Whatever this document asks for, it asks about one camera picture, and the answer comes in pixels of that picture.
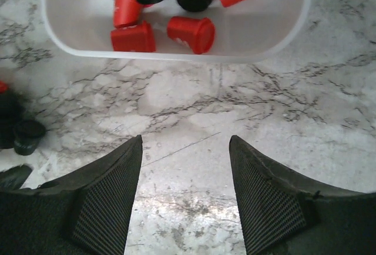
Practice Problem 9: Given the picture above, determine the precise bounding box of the white plastic storage basket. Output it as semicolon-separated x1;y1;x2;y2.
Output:
42;0;311;63

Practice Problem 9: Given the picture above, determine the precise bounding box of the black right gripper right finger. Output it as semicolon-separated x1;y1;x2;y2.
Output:
229;135;375;254

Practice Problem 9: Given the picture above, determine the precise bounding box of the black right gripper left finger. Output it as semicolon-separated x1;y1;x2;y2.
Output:
1;136;143;254

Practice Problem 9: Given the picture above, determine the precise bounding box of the black coffee capsule left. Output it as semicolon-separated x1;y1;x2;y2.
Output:
1;90;24;149

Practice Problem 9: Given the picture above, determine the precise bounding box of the black coffee capsule number four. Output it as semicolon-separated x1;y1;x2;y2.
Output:
14;119;46;156

